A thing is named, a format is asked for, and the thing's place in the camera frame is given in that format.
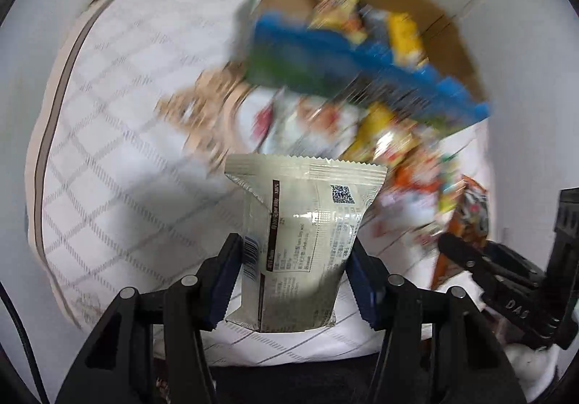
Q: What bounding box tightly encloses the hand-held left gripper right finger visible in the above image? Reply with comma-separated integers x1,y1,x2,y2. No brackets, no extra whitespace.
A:
346,239,528,404

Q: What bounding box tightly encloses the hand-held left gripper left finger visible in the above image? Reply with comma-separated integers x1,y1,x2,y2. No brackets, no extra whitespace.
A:
54,233,245,404

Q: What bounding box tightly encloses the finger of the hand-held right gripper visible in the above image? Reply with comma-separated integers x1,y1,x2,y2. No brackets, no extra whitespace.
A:
438,232,498,291
487,242,546,286

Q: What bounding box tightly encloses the orange snack packet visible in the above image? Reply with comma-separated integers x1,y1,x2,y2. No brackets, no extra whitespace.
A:
430,174,491,291

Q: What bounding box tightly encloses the cream snack packet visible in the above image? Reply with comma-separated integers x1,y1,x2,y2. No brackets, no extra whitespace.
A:
225,153,389,333

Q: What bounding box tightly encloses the pale cloth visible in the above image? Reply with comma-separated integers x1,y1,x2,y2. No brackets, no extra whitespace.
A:
504,343,562,396

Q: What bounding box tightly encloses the pile of mixed snack packets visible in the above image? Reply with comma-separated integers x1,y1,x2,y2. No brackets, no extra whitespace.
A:
251,89,460,246

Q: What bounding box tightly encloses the yellow brown snack packet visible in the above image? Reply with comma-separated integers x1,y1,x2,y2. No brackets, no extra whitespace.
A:
308,0,367,45

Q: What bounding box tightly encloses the black cable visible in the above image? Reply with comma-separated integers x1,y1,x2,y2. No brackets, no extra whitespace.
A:
0,284,48,404

